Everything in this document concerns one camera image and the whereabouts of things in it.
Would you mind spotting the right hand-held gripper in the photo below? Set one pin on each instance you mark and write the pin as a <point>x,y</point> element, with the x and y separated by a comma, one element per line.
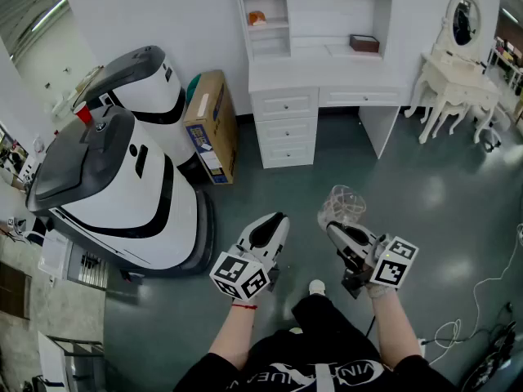
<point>392,265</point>

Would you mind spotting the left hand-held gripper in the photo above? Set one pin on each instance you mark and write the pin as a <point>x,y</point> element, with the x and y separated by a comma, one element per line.
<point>239,274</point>

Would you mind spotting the white shelf unit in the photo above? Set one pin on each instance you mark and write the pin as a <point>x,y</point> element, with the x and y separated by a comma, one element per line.
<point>327,19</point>

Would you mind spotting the person's right forearm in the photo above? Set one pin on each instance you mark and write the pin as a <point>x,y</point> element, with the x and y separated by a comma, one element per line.
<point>394,329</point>

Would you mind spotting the person's left forearm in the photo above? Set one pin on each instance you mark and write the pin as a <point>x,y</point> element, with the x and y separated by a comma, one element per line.
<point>233,333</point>

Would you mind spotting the red plastic cup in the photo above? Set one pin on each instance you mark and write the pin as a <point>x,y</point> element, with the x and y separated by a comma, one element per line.
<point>83,113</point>

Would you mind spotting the white shoe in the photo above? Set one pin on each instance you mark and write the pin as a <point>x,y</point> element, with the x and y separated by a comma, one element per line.
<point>317,287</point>
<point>295,330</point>

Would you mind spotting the white knitted glove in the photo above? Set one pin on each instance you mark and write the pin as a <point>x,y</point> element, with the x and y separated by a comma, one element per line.
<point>380,290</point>

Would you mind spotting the black trousers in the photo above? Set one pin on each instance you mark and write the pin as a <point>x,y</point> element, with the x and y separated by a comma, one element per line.
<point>331,321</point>

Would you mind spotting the brown cardboard box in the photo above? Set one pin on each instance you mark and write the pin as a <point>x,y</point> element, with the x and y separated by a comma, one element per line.
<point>212,125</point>

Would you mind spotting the white desk with drawers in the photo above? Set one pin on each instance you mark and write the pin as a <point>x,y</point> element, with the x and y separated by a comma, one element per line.
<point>286,104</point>

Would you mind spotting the white power strip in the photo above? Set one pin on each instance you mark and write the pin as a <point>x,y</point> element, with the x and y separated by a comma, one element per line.
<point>422,347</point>

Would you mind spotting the black printed t-shirt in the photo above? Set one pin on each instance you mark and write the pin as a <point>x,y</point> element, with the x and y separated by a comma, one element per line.
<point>327,370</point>

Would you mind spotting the large white grey service robot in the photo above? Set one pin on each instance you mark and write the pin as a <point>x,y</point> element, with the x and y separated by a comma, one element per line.
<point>122,194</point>

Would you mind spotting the green round cushion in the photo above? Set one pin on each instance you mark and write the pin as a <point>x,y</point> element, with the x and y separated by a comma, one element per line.
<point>193,88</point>

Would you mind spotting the cream dressing table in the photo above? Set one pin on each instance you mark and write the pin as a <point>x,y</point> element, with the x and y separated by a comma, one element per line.
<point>453,84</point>

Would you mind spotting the cream stool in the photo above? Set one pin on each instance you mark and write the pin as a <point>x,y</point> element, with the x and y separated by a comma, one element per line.
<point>488,114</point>

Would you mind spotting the grey metal grille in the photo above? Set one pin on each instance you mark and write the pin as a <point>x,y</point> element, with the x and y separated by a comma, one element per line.
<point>88,265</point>

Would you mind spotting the black equipment pile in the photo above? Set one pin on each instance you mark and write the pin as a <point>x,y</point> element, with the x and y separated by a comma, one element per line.
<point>494,362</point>

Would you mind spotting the dark brown wooden box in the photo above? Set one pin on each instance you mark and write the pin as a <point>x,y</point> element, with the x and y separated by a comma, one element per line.
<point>363,43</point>

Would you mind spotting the orange item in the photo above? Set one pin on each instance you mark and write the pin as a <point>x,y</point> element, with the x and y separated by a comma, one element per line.
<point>256,18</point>

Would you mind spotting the white paper box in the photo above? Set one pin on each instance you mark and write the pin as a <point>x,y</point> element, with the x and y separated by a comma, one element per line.
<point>53,253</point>

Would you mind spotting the background storage rack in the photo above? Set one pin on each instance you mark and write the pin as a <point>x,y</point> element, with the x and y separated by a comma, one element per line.
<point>508,61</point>

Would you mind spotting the oval dressing mirror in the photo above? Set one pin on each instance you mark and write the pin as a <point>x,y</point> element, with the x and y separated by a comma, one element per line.
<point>463,23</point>

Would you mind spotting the brown floor mat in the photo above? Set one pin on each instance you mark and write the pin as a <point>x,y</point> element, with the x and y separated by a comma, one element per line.
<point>14,290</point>

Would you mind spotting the ceiling strip light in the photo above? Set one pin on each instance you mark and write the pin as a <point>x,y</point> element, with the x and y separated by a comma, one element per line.
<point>50,13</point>

